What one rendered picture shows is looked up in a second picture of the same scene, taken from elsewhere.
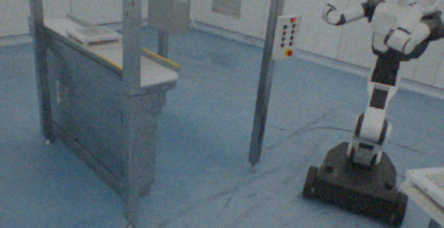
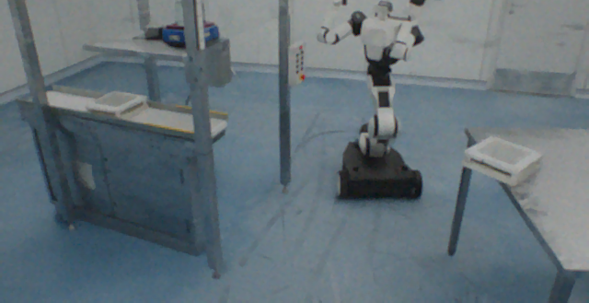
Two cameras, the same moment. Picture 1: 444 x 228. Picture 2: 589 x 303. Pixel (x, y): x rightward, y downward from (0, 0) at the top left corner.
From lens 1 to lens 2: 0.81 m
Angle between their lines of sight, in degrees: 20
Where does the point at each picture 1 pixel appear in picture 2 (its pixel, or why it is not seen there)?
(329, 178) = (359, 177)
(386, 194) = (405, 175)
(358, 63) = (314, 66)
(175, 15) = (222, 68)
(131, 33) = (202, 96)
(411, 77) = (363, 69)
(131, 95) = (207, 153)
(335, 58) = not seen: hidden behind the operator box
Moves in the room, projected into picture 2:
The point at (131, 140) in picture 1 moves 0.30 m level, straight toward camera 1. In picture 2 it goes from (211, 194) to (241, 224)
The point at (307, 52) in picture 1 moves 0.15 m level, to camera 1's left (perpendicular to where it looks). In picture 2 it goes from (263, 64) to (252, 65)
